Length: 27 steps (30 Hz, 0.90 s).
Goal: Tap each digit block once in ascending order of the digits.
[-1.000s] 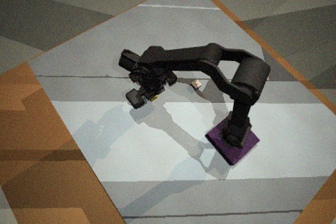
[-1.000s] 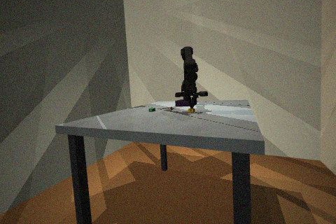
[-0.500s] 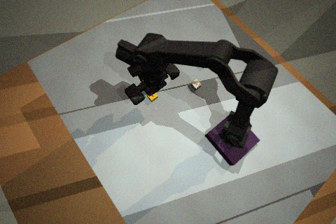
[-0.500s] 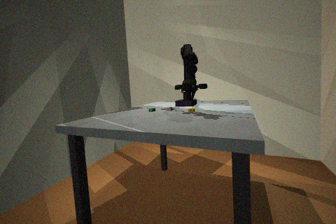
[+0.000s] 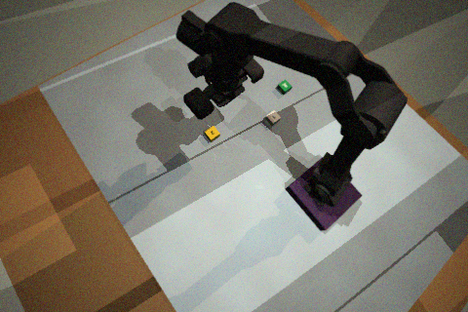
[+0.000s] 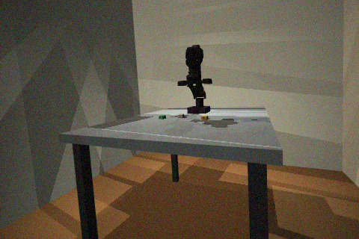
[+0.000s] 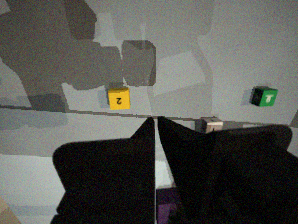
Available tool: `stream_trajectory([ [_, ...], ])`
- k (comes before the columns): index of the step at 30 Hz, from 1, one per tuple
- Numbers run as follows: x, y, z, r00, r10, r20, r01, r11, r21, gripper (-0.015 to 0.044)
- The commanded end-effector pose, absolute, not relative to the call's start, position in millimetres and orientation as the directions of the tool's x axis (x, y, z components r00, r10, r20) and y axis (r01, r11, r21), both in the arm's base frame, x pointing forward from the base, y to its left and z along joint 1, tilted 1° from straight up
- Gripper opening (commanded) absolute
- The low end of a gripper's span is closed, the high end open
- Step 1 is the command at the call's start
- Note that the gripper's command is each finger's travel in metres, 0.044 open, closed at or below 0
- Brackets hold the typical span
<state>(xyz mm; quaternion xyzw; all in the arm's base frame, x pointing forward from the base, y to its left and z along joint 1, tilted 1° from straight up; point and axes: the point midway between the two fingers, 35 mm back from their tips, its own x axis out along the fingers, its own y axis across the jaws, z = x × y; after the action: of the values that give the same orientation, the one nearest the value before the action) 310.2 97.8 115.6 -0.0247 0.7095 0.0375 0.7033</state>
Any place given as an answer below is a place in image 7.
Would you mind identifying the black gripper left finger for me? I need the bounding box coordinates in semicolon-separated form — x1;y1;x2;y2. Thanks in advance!
52;117;156;224

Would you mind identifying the small beige block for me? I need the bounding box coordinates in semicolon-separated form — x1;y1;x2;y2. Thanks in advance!
200;118;223;134

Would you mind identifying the yellow block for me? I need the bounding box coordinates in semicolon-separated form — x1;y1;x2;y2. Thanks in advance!
108;88;130;110

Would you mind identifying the green block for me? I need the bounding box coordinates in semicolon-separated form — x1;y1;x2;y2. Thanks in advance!
251;88;278;107

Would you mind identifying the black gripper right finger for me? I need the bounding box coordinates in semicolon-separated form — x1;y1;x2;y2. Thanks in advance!
157;116;293;221

